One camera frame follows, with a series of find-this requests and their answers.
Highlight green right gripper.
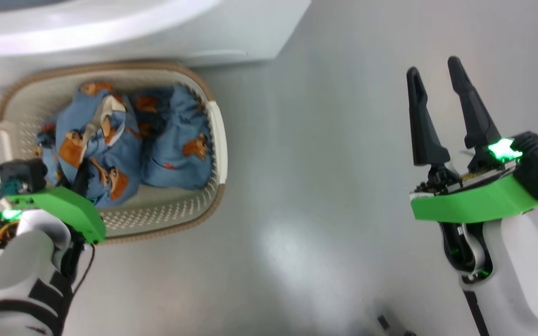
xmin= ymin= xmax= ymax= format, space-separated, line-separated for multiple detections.
xmin=407 ymin=56 xmax=538 ymax=224

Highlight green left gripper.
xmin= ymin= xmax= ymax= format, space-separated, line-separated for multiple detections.
xmin=5 ymin=161 xmax=106 ymax=244

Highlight blue bear-print clothes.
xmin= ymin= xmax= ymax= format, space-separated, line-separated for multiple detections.
xmin=33 ymin=82 xmax=214 ymax=208

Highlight cream perforated laundry basket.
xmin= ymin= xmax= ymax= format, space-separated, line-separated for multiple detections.
xmin=0 ymin=61 xmax=228 ymax=245

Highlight white front-load washing machine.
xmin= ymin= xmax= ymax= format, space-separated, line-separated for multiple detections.
xmin=0 ymin=0 xmax=312 ymax=91

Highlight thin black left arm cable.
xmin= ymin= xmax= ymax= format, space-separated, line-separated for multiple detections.
xmin=71 ymin=243 xmax=96 ymax=295

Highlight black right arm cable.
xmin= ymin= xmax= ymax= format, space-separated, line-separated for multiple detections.
xmin=463 ymin=289 xmax=490 ymax=336

